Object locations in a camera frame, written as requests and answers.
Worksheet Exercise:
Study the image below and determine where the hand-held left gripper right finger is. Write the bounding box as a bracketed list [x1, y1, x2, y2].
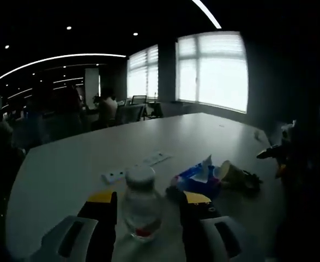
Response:
[179, 190, 245, 262]

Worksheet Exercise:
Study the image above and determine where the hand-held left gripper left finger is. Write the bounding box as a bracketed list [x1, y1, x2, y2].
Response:
[30, 190, 118, 262]

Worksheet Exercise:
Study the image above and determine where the black cable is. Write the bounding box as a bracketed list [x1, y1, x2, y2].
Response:
[240, 168, 264, 192]

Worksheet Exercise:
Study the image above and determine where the clear water bottle red label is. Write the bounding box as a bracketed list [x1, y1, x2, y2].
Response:
[120, 165, 163, 243]

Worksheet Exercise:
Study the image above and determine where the white paper cup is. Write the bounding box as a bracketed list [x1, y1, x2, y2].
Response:
[219, 159, 248, 189]

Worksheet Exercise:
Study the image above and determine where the blue tissue pack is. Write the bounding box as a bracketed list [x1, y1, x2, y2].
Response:
[172, 154, 224, 199]

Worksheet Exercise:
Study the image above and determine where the white table socket panel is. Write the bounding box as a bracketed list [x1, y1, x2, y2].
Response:
[101, 151, 174, 183]

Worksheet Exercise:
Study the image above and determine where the white table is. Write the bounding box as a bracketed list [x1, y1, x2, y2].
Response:
[5, 111, 283, 262]

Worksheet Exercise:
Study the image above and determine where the bright window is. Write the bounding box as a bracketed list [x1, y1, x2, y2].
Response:
[126, 44, 159, 100]
[176, 31, 249, 114]

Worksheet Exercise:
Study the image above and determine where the white mesh office chair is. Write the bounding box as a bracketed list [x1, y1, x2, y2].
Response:
[115, 104, 147, 126]

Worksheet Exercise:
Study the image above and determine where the grey office chair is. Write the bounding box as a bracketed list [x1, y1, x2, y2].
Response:
[131, 94, 148, 106]

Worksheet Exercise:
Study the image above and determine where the curved ceiling light strip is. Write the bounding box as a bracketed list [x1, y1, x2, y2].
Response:
[191, 0, 222, 29]
[0, 53, 127, 91]

